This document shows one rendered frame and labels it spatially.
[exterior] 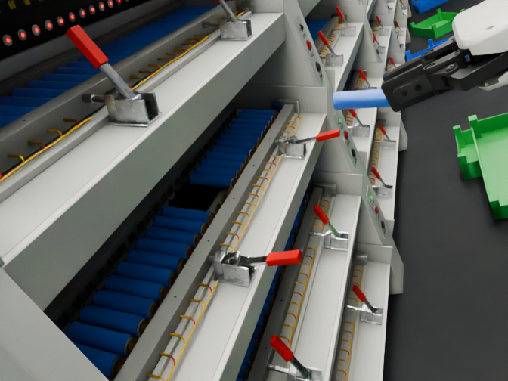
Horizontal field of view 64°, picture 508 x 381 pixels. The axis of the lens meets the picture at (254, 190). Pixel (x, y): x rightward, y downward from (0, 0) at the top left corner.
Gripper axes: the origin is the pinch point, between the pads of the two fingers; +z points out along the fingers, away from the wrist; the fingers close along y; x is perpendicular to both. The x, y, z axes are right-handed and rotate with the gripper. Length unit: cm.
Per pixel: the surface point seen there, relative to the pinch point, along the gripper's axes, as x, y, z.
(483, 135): 50, -78, 1
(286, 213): 8.6, 0.7, 19.5
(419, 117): 57, -124, 22
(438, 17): 56, -261, 8
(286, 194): 8.0, -3.1, 20.4
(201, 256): 3.3, 12.9, 23.6
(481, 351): 58, -14, 11
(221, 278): 6.3, 13.5, 22.7
